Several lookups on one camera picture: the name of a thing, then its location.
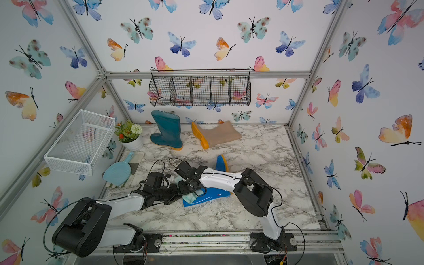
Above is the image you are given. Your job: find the mint green fluffy cloth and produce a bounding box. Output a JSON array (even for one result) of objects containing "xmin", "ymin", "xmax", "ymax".
[{"xmin": 174, "ymin": 177, "xmax": 200, "ymax": 207}]

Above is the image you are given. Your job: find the blue rubber boot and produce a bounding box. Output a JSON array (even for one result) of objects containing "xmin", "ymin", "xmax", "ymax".
[{"xmin": 197, "ymin": 155, "xmax": 231, "ymax": 205}]

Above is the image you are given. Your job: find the beige rubber boot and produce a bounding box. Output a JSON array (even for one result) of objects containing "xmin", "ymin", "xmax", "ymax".
[{"xmin": 191, "ymin": 121, "xmax": 242, "ymax": 150}]

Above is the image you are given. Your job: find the teal green rubber boot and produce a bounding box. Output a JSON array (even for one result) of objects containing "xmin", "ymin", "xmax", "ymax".
[{"xmin": 150, "ymin": 110, "xmax": 183, "ymax": 150}]

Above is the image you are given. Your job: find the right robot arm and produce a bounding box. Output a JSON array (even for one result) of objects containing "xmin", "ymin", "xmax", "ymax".
[{"xmin": 174, "ymin": 161, "xmax": 284, "ymax": 241}]

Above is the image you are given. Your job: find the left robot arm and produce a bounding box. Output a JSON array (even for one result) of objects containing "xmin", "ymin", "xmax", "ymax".
[{"xmin": 52, "ymin": 172, "xmax": 182, "ymax": 258}]

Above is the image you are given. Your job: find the potted plant white pot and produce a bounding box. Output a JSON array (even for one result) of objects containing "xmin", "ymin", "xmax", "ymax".
[{"xmin": 115, "ymin": 120, "xmax": 143, "ymax": 151}]

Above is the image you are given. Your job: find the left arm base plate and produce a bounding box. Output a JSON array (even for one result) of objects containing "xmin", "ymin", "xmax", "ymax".
[{"xmin": 113, "ymin": 233, "xmax": 163, "ymax": 254}]

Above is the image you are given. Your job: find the white mesh wall basket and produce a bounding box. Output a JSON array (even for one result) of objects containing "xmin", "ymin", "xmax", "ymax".
[{"xmin": 44, "ymin": 109, "xmax": 115, "ymax": 176}]

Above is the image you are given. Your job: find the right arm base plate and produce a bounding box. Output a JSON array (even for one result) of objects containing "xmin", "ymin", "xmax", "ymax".
[{"xmin": 250, "ymin": 233, "xmax": 297, "ymax": 254}]

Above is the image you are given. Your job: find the black wire wall basket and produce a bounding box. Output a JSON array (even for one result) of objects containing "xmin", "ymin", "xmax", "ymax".
[{"xmin": 148, "ymin": 68, "xmax": 251, "ymax": 107}]

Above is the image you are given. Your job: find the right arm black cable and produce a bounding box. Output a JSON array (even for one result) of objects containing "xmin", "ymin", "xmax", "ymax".
[{"xmin": 168, "ymin": 157, "xmax": 306, "ymax": 265}]

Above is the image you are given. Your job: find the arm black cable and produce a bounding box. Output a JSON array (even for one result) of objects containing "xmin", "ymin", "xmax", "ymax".
[
  {"xmin": 42, "ymin": 158, "xmax": 166, "ymax": 254},
  {"xmin": 168, "ymin": 157, "xmax": 306, "ymax": 265}
]

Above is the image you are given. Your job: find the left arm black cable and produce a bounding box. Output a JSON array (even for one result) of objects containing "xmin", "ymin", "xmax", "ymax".
[{"xmin": 42, "ymin": 158, "xmax": 166, "ymax": 254}]

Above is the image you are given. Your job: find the aluminium front rail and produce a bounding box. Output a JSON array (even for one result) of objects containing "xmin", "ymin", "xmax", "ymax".
[{"xmin": 66, "ymin": 231, "xmax": 345, "ymax": 256}]

